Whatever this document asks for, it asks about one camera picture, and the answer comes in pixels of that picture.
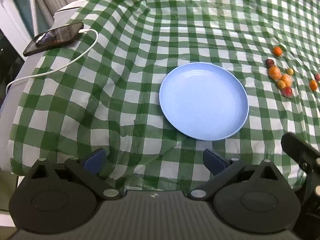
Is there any white window frame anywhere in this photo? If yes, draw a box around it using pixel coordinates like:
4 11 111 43
0 0 34 55

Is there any white charging cable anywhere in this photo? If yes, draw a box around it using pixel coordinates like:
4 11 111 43
5 29 98 98

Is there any light blue plate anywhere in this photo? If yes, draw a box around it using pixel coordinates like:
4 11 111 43
159 62 249 141

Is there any green checkered tablecloth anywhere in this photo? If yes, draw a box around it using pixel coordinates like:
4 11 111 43
10 0 320 193

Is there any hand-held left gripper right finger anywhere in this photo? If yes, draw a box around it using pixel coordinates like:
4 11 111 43
187 149 287 201

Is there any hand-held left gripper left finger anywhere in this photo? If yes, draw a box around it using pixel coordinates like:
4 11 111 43
24 148 122 201

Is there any large orange cherry tomato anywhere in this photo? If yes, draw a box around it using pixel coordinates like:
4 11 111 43
268 65 281 81

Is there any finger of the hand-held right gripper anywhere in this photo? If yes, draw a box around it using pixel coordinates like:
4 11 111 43
281 132 320 175

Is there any black smartphone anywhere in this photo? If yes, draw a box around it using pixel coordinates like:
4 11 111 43
23 22 84 57

